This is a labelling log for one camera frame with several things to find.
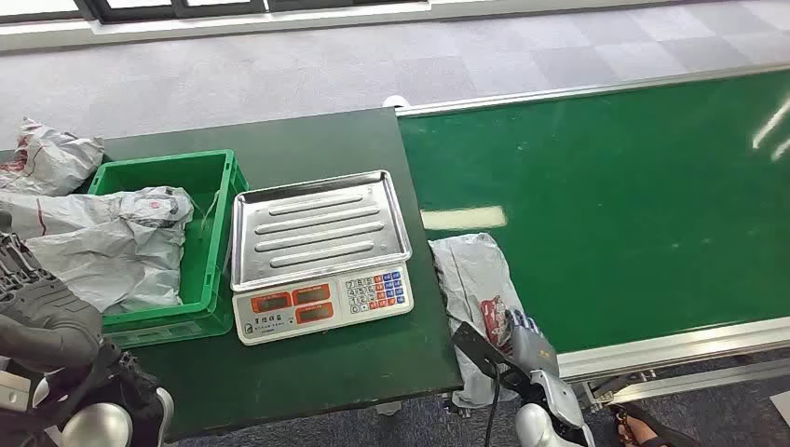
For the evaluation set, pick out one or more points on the white electronic scale steel pan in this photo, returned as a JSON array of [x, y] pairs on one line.
[[321, 228]]

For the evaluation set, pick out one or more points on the grey plastic package red print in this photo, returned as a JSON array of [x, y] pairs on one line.
[[472, 277]]

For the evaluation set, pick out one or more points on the grey package with black label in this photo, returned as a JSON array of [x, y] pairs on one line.
[[123, 259]]

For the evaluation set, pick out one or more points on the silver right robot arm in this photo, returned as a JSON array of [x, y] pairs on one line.
[[543, 426]]

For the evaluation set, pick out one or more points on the dark window frame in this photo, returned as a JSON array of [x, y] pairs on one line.
[[185, 7]]

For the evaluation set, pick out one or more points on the crumpled grey plastic package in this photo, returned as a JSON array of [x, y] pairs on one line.
[[52, 160]]

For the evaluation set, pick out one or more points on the green conveyor belt aluminium frame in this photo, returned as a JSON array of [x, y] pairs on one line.
[[617, 203]]

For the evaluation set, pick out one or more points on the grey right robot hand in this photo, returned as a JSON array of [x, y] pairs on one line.
[[536, 348]]

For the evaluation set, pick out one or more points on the right wrist camera black plate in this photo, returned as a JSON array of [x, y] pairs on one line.
[[478, 348]]

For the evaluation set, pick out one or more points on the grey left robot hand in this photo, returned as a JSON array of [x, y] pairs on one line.
[[49, 327]]

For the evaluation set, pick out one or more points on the grey table foot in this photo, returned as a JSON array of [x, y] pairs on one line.
[[389, 408]]

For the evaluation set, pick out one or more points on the person's foot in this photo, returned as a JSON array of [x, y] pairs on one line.
[[642, 435]]

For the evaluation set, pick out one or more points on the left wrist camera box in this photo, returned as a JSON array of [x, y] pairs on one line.
[[12, 392]]

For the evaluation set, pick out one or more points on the white sheet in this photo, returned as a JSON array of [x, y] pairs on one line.
[[782, 407]]

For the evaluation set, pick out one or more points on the white round cap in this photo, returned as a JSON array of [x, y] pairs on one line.
[[395, 102]]

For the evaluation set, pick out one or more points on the green plastic basket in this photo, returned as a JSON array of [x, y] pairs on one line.
[[210, 179]]

